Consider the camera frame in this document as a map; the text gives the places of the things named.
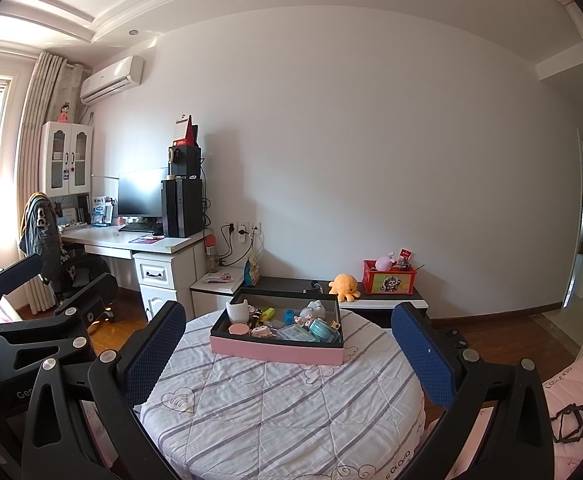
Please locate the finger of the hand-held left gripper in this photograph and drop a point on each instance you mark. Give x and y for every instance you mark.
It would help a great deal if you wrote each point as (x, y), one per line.
(96, 295)
(16, 272)

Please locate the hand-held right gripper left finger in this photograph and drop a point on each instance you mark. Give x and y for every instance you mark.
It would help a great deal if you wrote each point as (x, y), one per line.
(154, 350)

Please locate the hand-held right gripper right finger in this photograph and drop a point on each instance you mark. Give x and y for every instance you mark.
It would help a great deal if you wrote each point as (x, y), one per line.
(421, 355)

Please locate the teal case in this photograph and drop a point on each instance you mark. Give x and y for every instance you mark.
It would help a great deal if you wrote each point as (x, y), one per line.
(319, 329)

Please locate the black and gold trinket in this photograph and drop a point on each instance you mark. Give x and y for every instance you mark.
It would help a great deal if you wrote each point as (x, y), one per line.
(256, 316)

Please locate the pink white brick-built cat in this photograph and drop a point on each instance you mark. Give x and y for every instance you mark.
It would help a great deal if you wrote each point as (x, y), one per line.
(261, 332)

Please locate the pink box with green rim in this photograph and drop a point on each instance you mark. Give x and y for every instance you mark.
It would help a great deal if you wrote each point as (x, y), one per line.
(271, 352)

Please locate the yellow-green highlighter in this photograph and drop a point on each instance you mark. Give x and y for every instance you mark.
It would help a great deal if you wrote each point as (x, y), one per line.
(268, 314)

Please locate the pink pig figurine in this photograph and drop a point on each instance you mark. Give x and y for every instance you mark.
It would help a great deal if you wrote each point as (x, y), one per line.
(305, 318)

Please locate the blue plastic case with barcode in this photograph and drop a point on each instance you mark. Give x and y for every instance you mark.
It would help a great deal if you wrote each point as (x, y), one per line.
(290, 317)

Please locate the black office chair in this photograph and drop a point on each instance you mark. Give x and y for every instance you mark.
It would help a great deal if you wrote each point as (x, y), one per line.
(81, 280)

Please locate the black patterned jacket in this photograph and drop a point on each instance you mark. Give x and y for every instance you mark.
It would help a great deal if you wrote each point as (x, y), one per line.
(39, 235)

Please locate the white desk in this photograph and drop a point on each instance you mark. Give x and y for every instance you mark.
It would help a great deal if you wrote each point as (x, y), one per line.
(161, 270)

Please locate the black keyboard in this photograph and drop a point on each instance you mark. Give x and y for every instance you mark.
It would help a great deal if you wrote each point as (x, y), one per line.
(136, 227)

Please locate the red storage box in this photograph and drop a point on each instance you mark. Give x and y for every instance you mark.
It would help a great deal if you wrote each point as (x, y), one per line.
(389, 282)

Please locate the white nightstand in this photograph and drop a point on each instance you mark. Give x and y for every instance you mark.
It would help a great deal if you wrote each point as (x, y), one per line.
(211, 290)

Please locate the blue and white carton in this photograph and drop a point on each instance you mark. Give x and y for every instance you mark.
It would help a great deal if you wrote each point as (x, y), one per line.
(102, 210)

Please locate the rose gold lidded jar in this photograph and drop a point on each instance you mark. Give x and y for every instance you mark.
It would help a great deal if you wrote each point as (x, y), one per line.
(239, 328)

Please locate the pink flat pouch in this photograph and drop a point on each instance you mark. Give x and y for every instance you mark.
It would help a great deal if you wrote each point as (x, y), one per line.
(219, 278)

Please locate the pink plush toy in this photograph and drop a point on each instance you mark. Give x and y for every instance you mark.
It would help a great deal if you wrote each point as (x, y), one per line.
(385, 262)

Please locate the orange octopus plush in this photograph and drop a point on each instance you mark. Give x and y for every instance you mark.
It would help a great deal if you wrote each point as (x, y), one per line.
(344, 287)

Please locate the computer monitor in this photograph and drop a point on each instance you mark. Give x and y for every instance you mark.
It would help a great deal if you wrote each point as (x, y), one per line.
(141, 192)

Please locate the orange-capped bottle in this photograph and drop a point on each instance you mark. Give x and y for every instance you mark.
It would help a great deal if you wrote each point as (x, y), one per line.
(211, 252)

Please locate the black computer tower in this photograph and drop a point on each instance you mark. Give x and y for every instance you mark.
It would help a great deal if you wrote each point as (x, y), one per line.
(181, 207)

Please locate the white glass-door cabinet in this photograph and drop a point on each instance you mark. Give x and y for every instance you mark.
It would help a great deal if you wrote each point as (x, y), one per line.
(66, 160)

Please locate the blue snack bag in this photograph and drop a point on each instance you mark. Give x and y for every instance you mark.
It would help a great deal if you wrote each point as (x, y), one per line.
(252, 270)

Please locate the small black object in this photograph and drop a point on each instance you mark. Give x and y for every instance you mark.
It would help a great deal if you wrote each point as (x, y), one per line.
(314, 286)

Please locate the clear packet with leaflet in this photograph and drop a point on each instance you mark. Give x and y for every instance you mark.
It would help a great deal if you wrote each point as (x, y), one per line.
(291, 334)

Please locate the white striped quilt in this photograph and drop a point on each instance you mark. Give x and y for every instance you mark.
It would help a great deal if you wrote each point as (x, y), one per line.
(271, 410)

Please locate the beige curtain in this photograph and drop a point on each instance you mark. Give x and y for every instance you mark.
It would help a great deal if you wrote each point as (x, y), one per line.
(34, 135)

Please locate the black speaker box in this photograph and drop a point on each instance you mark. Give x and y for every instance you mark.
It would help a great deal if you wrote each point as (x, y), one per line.
(186, 160)

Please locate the pink bed sheet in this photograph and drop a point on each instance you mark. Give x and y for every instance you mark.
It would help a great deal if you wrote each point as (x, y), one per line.
(581, 385)

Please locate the small pink doll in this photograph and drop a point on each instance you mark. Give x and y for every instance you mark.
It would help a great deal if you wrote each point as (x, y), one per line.
(63, 112)

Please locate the red desk calendar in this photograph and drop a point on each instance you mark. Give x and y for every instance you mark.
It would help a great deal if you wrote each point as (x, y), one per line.
(189, 132)

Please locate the white air conditioner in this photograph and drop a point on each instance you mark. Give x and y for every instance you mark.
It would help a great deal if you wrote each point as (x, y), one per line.
(111, 80)

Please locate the white wall socket panel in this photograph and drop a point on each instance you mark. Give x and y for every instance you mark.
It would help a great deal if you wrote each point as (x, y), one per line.
(241, 227)

